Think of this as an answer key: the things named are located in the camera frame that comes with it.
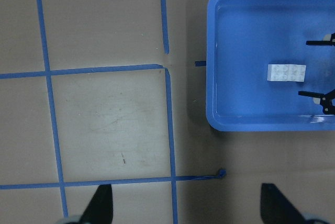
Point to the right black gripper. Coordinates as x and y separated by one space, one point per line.
328 106

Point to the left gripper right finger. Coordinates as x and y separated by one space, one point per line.
276 208

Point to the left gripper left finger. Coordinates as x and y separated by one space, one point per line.
100 208

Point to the white block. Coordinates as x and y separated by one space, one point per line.
277 72

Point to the blue plastic tray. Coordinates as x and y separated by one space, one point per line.
243 38

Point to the brown paper table cover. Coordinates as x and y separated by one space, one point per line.
110 91

